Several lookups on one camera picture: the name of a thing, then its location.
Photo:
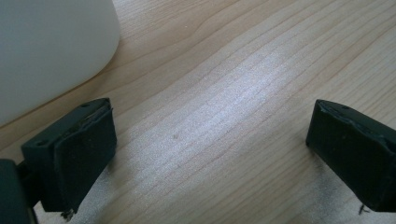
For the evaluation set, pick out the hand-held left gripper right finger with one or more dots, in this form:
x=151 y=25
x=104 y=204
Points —
x=355 y=149

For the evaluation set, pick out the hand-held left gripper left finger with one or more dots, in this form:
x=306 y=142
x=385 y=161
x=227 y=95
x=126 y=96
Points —
x=77 y=155

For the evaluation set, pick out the white plastic bin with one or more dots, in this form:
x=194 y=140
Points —
x=46 y=46

